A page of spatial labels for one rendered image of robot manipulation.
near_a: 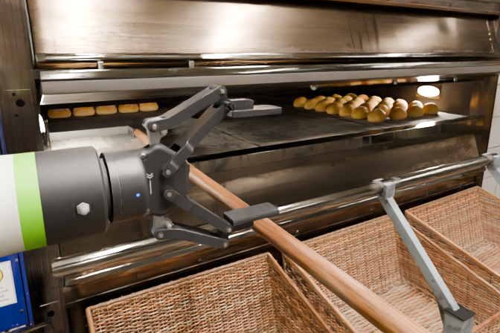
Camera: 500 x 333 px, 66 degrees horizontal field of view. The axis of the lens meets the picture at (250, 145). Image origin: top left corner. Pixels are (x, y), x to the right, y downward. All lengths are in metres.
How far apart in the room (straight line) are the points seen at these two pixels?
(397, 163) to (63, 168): 1.41
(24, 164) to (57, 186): 0.04
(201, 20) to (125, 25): 0.20
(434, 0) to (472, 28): 0.31
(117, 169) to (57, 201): 0.06
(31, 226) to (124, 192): 0.08
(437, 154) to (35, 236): 1.66
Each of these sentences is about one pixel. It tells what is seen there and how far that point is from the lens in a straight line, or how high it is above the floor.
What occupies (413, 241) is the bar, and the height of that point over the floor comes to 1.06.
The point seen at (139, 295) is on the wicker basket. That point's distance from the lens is 1.13.
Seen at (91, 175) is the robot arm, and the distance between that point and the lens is 0.39.
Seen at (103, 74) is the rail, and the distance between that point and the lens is 0.82.
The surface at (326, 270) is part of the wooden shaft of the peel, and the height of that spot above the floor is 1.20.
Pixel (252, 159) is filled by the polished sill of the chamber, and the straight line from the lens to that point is 1.15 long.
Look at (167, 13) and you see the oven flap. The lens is 1.02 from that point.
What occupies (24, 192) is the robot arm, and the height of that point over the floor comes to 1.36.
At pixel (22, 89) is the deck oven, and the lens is 0.95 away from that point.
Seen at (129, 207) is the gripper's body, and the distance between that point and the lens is 0.40.
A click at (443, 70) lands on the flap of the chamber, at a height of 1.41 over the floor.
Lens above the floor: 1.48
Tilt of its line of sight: 14 degrees down
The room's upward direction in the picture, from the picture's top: straight up
